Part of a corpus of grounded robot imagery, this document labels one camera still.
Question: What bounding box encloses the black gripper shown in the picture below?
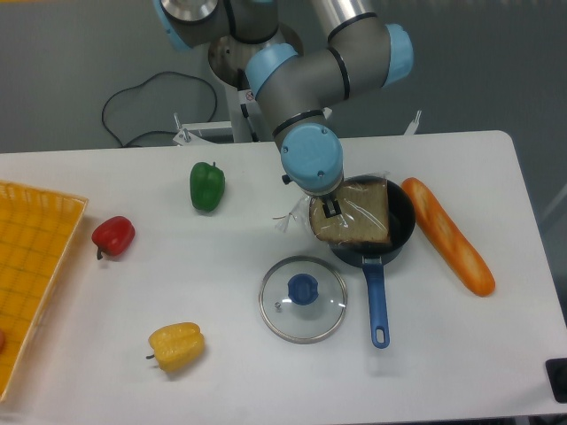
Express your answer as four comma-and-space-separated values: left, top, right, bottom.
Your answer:
281, 174, 342, 218

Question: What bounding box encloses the bagged toast slice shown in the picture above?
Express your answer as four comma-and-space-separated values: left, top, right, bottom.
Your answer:
276, 181, 390, 245

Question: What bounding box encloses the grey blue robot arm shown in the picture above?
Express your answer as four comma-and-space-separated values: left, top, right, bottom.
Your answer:
153, 1, 414, 217

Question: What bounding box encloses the glass lid blue knob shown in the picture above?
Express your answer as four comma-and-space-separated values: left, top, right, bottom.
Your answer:
258, 256, 348, 344

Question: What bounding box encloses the green bell pepper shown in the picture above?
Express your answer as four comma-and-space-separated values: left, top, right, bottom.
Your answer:
189, 162, 226, 213

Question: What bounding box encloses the orange baguette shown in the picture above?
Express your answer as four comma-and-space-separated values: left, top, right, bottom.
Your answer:
401, 177, 496, 298

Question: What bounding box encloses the yellow bell pepper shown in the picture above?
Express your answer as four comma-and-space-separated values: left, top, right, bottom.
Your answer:
148, 322, 205, 373

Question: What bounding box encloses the red bell pepper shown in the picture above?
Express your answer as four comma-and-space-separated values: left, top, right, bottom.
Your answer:
91, 216, 136, 260

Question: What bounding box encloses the black box at table corner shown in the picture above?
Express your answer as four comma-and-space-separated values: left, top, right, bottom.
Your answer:
545, 358, 567, 404

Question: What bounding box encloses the yellow woven basket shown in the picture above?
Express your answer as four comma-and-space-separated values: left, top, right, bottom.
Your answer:
1, 181, 89, 401

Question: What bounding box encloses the dark pot blue handle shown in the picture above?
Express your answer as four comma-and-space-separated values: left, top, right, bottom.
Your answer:
330, 175, 416, 349

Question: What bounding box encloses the black cable on floor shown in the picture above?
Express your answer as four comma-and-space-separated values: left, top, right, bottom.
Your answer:
101, 70, 219, 149

